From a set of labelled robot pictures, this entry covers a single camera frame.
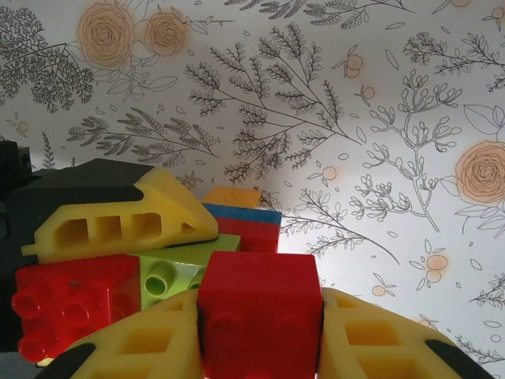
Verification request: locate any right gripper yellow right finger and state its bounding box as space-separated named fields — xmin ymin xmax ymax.
xmin=315 ymin=287 xmax=491 ymax=379

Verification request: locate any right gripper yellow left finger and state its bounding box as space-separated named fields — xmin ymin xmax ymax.
xmin=36 ymin=289 xmax=207 ymax=379

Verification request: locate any orange small lego brick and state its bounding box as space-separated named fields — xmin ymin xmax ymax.
xmin=200 ymin=186 xmax=262 ymax=209

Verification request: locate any green long lego brick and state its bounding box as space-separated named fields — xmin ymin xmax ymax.
xmin=138 ymin=231 xmax=242 ymax=311

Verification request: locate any red small lego brick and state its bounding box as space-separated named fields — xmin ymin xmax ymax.
xmin=10 ymin=254 xmax=142 ymax=364
xmin=196 ymin=250 xmax=325 ymax=379

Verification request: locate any blue long lego brick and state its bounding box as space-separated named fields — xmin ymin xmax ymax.
xmin=201 ymin=202 xmax=283 ymax=226

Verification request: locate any red long lego brick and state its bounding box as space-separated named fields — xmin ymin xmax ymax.
xmin=215 ymin=216 xmax=282 ymax=256

